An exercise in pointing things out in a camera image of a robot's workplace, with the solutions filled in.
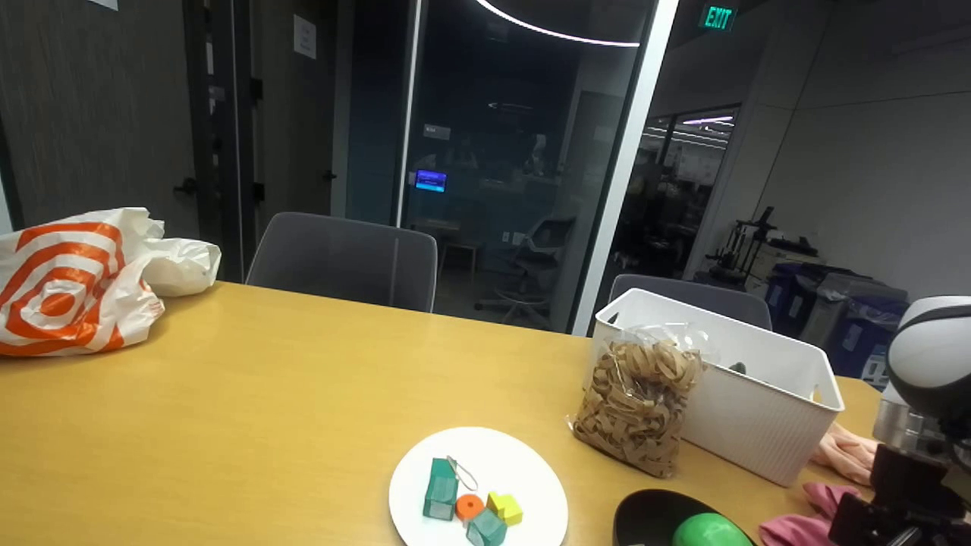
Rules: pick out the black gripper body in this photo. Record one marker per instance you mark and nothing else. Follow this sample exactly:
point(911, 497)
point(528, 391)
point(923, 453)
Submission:
point(905, 506)

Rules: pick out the pink shirt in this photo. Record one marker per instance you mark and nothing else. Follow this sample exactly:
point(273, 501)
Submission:
point(809, 521)

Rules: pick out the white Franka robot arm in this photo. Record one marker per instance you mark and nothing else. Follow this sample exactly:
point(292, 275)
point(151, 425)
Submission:
point(931, 349)

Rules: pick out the white plastic basket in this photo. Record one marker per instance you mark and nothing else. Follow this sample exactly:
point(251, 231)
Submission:
point(760, 414)

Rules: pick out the blue bin with white label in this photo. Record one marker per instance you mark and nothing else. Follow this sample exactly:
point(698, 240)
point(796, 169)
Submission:
point(865, 334)

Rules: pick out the green toy apple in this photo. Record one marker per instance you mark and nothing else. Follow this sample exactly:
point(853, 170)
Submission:
point(708, 531)

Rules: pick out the dark storage bin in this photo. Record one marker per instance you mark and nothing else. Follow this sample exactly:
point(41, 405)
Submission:
point(799, 300)

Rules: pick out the black bowl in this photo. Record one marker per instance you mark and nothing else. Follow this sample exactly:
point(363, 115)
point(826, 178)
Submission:
point(648, 521)

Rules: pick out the clear bag of pasta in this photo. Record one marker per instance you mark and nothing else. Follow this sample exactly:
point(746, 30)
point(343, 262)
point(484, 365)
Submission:
point(635, 405)

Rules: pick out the yellow toy block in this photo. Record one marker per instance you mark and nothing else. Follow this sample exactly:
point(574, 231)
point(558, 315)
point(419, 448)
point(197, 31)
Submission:
point(506, 507)

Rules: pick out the white round plate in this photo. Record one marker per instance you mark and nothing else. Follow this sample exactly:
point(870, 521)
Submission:
point(506, 465)

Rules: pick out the small teal toy block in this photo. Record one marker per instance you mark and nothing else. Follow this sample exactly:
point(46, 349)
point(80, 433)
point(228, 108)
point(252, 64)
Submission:
point(487, 529)

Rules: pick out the orange toy bead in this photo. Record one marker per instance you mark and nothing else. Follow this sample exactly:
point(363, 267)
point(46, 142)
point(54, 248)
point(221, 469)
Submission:
point(469, 507)

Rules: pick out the tall teal toy block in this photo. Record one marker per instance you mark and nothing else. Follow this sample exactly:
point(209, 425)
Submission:
point(442, 491)

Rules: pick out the green exit sign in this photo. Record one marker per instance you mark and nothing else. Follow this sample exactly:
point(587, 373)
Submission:
point(718, 16)

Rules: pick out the blue lit screen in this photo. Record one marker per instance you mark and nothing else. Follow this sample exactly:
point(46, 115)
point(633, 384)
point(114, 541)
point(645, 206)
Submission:
point(429, 180)

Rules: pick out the grey chair with curved back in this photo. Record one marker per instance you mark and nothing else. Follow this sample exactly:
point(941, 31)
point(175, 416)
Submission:
point(343, 260)

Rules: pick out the dark door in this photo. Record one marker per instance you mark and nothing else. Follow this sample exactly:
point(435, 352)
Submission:
point(273, 133)

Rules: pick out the white paper notice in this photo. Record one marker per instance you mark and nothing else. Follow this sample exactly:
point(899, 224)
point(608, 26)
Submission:
point(305, 37)

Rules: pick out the orange and white plastic bag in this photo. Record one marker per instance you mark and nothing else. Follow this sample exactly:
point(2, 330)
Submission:
point(71, 284)

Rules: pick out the white window frame post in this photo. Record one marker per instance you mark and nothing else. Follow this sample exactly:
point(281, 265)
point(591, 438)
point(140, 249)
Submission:
point(623, 170)

